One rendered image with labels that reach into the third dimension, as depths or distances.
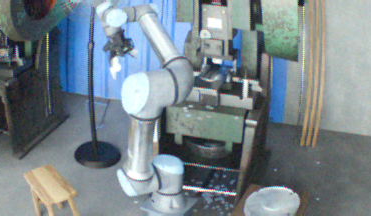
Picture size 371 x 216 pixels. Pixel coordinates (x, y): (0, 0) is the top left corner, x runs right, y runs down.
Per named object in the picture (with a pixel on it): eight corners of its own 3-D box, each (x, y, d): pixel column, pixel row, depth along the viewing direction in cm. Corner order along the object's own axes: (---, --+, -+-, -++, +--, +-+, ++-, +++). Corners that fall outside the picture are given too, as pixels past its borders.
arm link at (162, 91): (160, 196, 165) (181, 81, 131) (127, 203, 158) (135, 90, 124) (146, 176, 172) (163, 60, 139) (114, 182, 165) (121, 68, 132)
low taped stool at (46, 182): (35, 214, 215) (22, 173, 202) (61, 205, 230) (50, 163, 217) (59, 243, 193) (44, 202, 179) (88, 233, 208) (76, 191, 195)
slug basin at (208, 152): (235, 167, 230) (237, 151, 226) (174, 158, 239) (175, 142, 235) (247, 139, 260) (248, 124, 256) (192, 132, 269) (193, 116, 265)
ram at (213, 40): (227, 58, 213) (227, 5, 202) (197, 54, 217) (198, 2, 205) (233, 49, 229) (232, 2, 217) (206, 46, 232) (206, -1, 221)
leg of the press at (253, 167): (247, 223, 225) (270, 75, 189) (228, 221, 229) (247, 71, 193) (271, 153, 306) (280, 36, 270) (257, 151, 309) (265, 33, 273)
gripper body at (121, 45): (124, 59, 169) (115, 35, 162) (111, 59, 174) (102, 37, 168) (136, 48, 174) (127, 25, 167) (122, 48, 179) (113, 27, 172)
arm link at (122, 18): (136, 7, 152) (126, 4, 161) (110, 11, 147) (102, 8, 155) (135, 24, 155) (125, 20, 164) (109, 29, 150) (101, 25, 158)
